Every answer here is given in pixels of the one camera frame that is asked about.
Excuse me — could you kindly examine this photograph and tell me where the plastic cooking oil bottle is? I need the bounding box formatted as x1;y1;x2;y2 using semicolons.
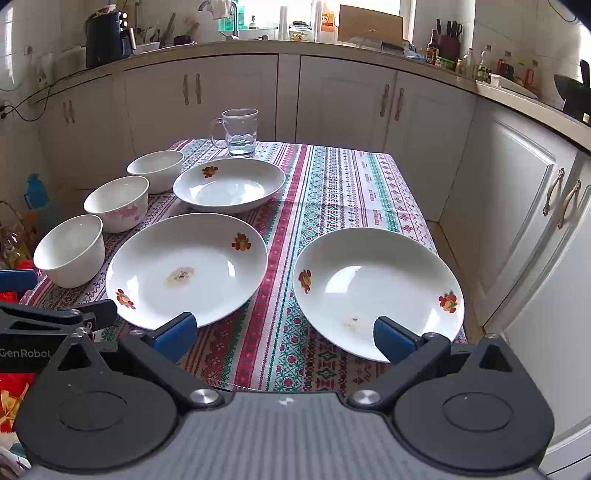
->
0;222;34;271

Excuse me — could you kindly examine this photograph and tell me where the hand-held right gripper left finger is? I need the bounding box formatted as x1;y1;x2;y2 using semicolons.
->
58;312;225;412

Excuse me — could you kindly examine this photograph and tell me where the orange labelled bottle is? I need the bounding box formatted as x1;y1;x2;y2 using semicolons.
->
320;2;336;44

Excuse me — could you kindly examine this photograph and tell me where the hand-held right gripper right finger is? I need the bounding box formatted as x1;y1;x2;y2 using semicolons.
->
347;316;515;411

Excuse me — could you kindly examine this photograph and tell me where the wicker basket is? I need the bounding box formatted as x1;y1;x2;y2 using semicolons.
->
0;199;26;236

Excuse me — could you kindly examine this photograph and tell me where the black air fryer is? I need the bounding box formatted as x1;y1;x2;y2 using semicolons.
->
85;10;136;70

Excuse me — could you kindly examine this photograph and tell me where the black wok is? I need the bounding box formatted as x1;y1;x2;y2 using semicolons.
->
553;59;591;124

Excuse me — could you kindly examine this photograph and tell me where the clear glass mug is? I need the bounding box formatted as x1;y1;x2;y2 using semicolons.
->
211;108;259;159

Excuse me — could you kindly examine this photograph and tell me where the dark red knife block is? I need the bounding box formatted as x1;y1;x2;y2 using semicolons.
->
436;19;464;63

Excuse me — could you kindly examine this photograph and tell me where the red gift box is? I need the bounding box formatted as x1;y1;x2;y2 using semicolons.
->
0;371;37;435

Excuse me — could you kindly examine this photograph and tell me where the white plastic tray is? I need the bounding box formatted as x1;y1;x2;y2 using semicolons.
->
488;73;539;100

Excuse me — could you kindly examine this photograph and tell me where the black power cable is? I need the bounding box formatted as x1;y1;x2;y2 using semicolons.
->
0;69;114;123

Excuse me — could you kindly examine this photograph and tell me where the green labelled bottle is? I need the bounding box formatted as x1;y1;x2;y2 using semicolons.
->
477;45;493;84

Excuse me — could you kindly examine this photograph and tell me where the white bowl with pink flowers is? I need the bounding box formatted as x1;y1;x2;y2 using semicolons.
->
83;176;150;233

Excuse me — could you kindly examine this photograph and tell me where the striped patterned tablecloth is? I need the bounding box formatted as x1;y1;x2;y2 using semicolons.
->
25;138;468;394

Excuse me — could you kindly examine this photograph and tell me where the stone kitchen countertop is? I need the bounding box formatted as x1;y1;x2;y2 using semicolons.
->
28;39;591;153

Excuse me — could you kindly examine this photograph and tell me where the brown cardboard box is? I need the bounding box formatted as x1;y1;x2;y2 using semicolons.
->
338;4;405;47

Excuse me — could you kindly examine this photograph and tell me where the blue thermos jug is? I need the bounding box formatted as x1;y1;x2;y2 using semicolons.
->
24;173;50;210

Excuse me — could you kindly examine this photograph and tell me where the metal sink faucet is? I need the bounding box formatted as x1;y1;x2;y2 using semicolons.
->
198;0;241;38

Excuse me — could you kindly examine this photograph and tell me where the plain white bowl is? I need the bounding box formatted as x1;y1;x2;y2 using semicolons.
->
127;150;185;195
33;215;106;288

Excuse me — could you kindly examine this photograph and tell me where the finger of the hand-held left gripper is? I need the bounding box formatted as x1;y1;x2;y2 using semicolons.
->
0;270;38;292
0;299;117;334

